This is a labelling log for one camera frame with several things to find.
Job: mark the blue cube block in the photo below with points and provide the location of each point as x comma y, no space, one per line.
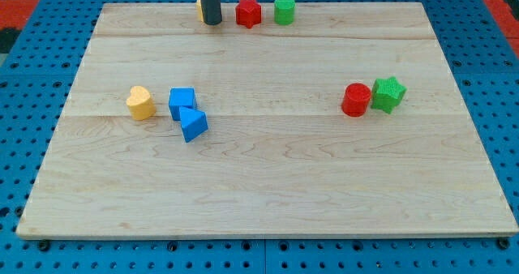
181,97

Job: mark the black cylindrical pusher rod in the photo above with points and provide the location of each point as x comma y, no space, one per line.
211,10

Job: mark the green cylinder block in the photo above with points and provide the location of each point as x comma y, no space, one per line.
284,11

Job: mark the red cylinder block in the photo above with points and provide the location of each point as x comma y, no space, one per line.
356,99

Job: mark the yellow block behind rod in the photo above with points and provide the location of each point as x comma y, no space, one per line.
199,10

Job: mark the light wooden board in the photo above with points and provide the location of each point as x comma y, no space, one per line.
279,159

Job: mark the blue triangle block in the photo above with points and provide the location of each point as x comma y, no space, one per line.
193,123

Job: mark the green star block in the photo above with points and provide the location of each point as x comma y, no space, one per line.
387,94

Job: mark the yellow heart block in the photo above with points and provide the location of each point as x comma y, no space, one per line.
140,103

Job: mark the red star block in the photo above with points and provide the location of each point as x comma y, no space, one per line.
248,13

